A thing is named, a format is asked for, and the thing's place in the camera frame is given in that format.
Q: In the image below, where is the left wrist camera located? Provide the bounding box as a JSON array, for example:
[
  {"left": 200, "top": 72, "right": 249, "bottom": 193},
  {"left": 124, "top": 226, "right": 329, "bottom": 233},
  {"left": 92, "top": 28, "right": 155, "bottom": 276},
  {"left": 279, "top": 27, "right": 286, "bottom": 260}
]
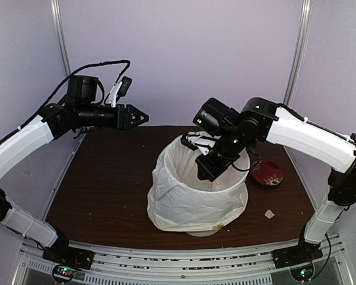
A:
[{"left": 104, "top": 76, "right": 132, "bottom": 108}]

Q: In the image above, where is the translucent white trash bag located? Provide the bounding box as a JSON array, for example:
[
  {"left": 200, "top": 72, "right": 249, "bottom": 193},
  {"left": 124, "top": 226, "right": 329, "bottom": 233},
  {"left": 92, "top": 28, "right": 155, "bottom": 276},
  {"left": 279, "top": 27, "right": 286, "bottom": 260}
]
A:
[{"left": 147, "top": 139, "right": 252, "bottom": 233}]

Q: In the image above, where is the aluminium front rail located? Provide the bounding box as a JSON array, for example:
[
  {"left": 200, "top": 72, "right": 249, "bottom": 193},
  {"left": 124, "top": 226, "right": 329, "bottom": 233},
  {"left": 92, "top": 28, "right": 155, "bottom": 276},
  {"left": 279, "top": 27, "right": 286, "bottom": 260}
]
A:
[{"left": 10, "top": 235, "right": 356, "bottom": 284}]

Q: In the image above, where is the red floral plate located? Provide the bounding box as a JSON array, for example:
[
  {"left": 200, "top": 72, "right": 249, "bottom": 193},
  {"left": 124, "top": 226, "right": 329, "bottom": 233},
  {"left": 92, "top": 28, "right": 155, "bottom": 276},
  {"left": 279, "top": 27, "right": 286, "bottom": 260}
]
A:
[{"left": 250, "top": 160, "right": 284, "bottom": 186}]

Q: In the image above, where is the white plastic trash bin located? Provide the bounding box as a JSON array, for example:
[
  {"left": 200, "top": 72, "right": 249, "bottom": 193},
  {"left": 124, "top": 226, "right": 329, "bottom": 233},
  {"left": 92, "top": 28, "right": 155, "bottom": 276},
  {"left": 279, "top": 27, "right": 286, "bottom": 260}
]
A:
[{"left": 163, "top": 142, "right": 252, "bottom": 238}]

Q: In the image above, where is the left aluminium frame post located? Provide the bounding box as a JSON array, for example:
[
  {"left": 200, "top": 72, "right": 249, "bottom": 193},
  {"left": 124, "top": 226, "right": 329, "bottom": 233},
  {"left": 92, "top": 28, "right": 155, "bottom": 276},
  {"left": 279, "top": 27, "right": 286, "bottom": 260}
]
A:
[{"left": 50, "top": 0, "right": 71, "bottom": 76}]

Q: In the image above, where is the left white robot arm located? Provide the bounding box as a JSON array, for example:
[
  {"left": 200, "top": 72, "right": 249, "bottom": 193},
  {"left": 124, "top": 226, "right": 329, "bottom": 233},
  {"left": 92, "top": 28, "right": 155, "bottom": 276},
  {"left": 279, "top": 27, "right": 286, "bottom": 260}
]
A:
[{"left": 0, "top": 75, "right": 149, "bottom": 264}]

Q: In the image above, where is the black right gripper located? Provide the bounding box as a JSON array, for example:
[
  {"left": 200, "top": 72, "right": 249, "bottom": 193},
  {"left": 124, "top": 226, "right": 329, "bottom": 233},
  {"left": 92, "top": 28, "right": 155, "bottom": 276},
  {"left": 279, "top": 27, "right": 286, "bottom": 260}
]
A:
[{"left": 195, "top": 129, "right": 246, "bottom": 182}]

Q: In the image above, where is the aluminium frame post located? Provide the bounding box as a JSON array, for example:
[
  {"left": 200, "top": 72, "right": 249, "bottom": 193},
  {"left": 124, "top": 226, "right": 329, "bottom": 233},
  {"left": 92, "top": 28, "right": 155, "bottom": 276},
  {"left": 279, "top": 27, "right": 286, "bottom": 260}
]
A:
[
  {"left": 50, "top": 0, "right": 71, "bottom": 76},
  {"left": 283, "top": 0, "right": 312, "bottom": 107}
]

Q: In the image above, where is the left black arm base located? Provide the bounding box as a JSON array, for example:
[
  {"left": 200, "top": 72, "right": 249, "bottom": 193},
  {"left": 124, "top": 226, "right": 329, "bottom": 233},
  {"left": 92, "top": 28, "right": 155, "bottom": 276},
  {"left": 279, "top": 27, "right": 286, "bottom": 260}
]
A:
[{"left": 42, "top": 229, "right": 94, "bottom": 270}]

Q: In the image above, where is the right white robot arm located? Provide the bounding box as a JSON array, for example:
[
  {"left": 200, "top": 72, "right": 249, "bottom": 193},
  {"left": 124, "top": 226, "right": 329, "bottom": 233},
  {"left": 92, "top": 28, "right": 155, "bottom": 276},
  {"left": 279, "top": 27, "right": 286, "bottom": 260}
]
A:
[{"left": 193, "top": 97, "right": 356, "bottom": 262}]

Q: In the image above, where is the right aluminium frame post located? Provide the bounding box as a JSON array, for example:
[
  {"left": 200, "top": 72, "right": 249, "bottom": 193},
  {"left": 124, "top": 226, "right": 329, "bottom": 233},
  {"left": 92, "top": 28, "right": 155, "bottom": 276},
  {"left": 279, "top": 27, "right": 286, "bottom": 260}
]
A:
[{"left": 283, "top": 0, "right": 312, "bottom": 107}]

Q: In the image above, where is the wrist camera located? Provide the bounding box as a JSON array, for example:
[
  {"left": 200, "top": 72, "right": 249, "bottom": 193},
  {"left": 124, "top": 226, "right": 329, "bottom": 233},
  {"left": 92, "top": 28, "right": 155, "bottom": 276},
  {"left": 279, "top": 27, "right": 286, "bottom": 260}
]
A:
[
  {"left": 180, "top": 131, "right": 218, "bottom": 156},
  {"left": 104, "top": 76, "right": 132, "bottom": 108}
]

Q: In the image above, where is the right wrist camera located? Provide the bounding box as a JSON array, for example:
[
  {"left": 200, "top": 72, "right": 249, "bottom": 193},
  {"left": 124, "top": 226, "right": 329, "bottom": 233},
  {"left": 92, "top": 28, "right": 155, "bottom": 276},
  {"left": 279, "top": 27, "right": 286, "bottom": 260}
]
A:
[{"left": 180, "top": 131, "right": 218, "bottom": 156}]

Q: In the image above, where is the black braided left cable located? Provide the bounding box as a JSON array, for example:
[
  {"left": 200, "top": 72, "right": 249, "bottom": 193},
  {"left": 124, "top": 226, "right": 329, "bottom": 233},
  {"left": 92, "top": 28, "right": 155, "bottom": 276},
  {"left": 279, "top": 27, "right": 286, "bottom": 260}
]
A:
[{"left": 17, "top": 60, "right": 131, "bottom": 131}]

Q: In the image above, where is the small pink paper scrap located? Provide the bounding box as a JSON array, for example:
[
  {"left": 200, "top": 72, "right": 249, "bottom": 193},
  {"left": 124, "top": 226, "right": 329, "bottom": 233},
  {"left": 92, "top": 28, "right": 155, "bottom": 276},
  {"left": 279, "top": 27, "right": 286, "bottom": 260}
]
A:
[{"left": 265, "top": 210, "right": 275, "bottom": 219}]

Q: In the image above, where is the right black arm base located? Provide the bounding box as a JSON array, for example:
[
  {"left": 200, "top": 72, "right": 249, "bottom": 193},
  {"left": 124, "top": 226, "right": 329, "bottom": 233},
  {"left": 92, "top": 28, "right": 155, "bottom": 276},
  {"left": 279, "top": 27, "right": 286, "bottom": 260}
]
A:
[{"left": 272, "top": 231, "right": 323, "bottom": 269}]

